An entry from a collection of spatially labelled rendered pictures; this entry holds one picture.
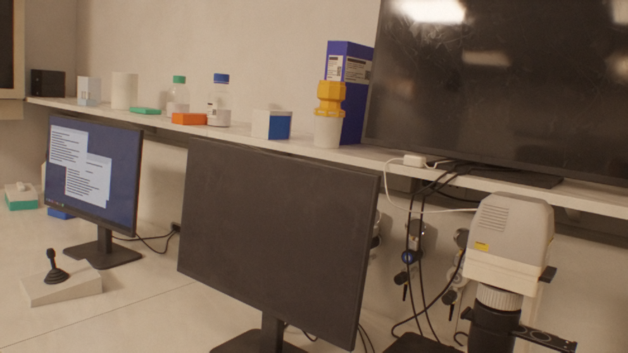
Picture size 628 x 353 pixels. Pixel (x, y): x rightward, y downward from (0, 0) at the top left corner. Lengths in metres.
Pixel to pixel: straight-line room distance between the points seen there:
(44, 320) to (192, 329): 0.40
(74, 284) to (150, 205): 0.78
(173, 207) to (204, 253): 0.94
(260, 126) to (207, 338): 0.60
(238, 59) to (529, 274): 1.51
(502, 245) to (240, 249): 0.60
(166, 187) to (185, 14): 0.77
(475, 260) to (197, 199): 0.70
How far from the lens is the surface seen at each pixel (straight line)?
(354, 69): 1.39
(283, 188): 0.97
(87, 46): 2.94
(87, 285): 1.55
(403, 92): 1.22
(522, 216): 0.69
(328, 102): 1.26
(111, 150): 1.64
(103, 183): 1.68
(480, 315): 0.74
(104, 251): 1.86
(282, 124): 1.39
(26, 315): 1.49
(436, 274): 1.38
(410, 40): 1.24
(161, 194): 2.15
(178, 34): 2.25
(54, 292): 1.53
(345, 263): 0.90
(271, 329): 1.17
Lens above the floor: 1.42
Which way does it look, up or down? 11 degrees down
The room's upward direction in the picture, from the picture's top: 5 degrees clockwise
